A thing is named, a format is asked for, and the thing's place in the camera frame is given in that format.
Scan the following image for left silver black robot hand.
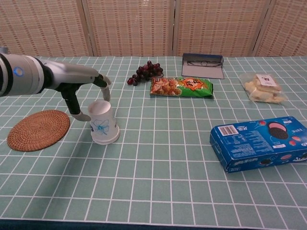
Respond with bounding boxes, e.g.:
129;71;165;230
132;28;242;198
42;59;112;122

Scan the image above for paper cup with blue flower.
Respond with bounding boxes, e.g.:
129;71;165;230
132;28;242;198
88;100;120;144

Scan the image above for bamboo folding screen panel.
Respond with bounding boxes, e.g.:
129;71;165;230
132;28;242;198
172;0;273;58
0;0;91;58
253;0;307;58
83;0;177;57

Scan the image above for round woven rattan coaster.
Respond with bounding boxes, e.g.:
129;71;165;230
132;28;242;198
7;109;71;152

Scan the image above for bunch of dark red grapes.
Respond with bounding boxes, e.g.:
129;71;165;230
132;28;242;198
127;60;164;86

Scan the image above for green snack bag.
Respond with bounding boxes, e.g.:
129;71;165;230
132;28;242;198
150;76;214;99

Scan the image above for green checked tablecloth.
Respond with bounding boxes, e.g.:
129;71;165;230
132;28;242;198
0;56;307;223

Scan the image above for open blue glasses case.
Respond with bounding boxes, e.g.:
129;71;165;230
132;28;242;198
181;53;225;80

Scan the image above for black framed eyeglasses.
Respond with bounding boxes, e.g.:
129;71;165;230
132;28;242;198
187;60;223;67

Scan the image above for clear bag of white snacks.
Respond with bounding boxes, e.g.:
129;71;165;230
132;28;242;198
239;73;287;104

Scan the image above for blue Oreo cookie box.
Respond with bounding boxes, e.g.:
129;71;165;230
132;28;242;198
210;116;307;174

